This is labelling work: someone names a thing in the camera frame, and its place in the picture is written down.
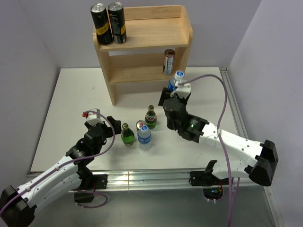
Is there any aluminium front rail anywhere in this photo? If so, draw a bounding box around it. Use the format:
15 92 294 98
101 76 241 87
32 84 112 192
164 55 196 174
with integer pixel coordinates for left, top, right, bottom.
25 165 270 192

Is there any aluminium rail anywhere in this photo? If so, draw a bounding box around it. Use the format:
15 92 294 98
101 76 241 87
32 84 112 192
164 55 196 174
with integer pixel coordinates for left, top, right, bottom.
25 165 270 192
219 66 258 166

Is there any aluminium right rail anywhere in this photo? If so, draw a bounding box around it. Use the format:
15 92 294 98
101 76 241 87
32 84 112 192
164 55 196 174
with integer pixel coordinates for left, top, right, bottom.
219 66 258 166

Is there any right green glass bottle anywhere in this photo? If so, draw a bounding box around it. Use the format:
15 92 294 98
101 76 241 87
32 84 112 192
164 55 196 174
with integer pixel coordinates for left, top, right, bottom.
145 105 158 129

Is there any right black yellow can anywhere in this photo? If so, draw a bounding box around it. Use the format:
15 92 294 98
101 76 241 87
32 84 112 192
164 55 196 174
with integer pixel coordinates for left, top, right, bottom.
108 2 127 44

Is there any rear silver red-tab can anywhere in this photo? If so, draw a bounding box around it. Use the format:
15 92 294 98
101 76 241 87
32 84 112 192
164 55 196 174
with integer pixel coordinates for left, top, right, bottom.
136 120 146 132

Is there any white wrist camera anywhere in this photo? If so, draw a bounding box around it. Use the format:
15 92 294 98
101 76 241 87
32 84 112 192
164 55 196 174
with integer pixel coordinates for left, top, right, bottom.
82 112 102 126
170 81 191 99

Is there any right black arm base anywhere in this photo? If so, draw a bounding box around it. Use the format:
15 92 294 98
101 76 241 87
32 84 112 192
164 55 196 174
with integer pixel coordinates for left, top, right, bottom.
188 171 229 200

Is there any green glass bottle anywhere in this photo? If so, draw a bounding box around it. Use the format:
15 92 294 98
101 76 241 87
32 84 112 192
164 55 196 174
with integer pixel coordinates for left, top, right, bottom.
145 105 158 129
121 123 134 146

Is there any clear water bottle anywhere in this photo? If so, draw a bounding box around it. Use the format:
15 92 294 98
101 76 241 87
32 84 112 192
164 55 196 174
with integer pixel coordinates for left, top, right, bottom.
167 70 184 91
138 125 152 151

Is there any silver blue energy can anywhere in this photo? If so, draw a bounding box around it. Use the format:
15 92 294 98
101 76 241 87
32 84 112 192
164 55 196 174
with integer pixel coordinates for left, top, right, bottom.
162 49 175 76

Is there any black yellow can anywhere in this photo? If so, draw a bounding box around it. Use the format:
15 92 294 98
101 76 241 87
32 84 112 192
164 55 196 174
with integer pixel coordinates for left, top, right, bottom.
108 2 127 44
90 3 113 45

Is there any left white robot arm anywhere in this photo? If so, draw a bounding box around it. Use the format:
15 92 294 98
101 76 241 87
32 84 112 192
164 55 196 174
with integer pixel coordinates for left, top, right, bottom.
0 111 122 227

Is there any left black yellow can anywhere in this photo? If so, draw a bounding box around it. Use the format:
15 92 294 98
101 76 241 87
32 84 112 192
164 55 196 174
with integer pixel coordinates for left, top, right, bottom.
90 3 113 45

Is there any wooden three-tier shelf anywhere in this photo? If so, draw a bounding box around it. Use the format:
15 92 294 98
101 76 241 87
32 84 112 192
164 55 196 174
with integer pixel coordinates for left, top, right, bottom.
93 5 193 105

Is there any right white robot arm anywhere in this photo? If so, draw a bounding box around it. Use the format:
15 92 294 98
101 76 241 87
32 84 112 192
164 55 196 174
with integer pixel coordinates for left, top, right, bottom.
158 87 278 187

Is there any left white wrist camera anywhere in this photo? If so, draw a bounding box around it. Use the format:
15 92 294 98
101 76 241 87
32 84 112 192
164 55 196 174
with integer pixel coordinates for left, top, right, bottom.
82 112 102 126

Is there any left green glass bottle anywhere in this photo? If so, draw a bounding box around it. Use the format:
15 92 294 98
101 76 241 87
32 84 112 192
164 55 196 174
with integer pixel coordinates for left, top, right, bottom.
121 123 134 146

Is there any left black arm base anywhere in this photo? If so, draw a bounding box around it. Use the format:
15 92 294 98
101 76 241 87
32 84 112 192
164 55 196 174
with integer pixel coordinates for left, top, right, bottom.
74 166 108 204

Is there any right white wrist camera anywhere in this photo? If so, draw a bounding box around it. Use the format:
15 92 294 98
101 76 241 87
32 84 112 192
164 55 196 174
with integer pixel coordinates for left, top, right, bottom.
170 81 191 99

